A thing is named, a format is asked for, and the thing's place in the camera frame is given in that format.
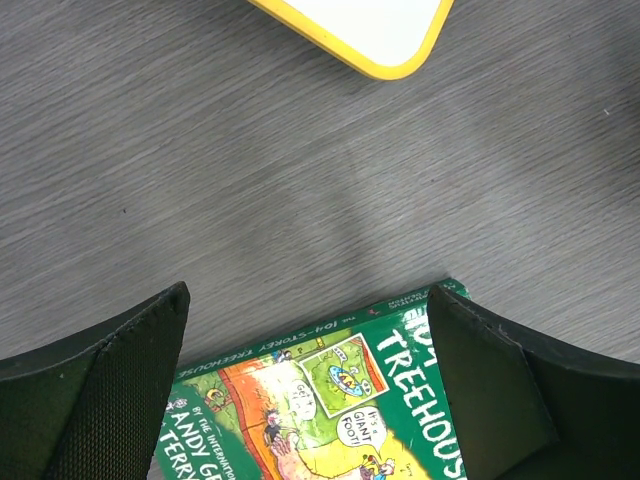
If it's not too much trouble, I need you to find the green treehouse book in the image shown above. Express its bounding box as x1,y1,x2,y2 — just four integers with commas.
155,288,466,479

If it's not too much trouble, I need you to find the yellow framed whiteboard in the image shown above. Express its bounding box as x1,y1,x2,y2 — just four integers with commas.
251,0,454,81

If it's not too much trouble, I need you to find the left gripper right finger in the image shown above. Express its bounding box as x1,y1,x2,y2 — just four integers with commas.
427,287,639,479

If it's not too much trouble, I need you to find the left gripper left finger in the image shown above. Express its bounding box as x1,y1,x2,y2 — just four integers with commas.
1,282,190,479

